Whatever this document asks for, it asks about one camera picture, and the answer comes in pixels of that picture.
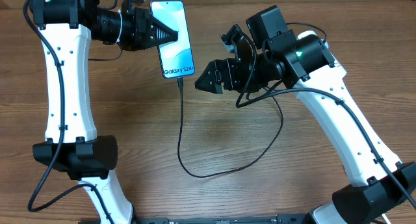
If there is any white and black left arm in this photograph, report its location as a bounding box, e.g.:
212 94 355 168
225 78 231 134
23 0 178 223

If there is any blue Galaxy smartphone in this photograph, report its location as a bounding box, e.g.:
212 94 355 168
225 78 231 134
150 0 195 79

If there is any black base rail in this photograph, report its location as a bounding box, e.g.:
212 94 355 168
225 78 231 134
77 212 309 224

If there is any white power strip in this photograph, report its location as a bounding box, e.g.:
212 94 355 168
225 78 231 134
296 31 346 84

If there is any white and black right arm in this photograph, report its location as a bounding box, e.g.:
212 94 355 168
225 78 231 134
195 6 415 223

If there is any black charging cable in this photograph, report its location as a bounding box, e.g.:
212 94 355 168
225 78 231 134
177 21 328 179

